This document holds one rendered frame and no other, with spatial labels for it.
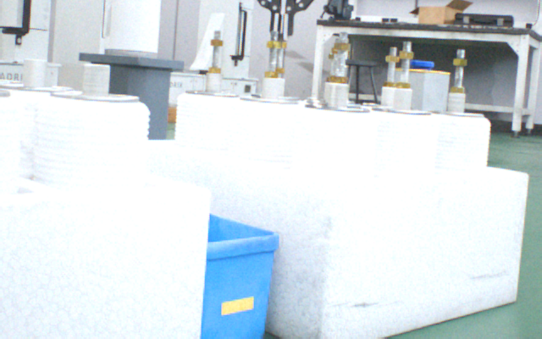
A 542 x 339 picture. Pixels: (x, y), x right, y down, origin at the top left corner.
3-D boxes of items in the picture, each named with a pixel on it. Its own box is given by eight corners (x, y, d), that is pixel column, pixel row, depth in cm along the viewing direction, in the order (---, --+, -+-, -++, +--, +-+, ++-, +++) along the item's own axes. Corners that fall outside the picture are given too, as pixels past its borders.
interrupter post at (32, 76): (16, 91, 74) (19, 58, 73) (39, 92, 75) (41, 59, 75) (27, 93, 72) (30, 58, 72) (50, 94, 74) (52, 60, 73)
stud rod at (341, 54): (334, 97, 85) (340, 30, 85) (332, 97, 86) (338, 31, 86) (343, 97, 85) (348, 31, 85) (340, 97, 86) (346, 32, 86)
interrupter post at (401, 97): (387, 113, 94) (389, 87, 93) (397, 113, 96) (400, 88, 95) (404, 115, 92) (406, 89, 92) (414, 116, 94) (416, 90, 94)
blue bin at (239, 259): (46, 288, 92) (52, 192, 91) (122, 277, 100) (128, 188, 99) (193, 369, 71) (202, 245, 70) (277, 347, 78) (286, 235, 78)
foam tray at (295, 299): (123, 266, 105) (131, 139, 104) (317, 241, 131) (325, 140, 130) (319, 357, 76) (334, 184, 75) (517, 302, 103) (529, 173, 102)
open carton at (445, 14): (426, 30, 604) (429, 2, 603) (470, 31, 579) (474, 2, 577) (407, 27, 581) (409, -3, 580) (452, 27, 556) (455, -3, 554)
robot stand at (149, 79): (67, 209, 142) (77, 52, 140) (116, 201, 155) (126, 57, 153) (128, 222, 135) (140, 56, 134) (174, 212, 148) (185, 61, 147)
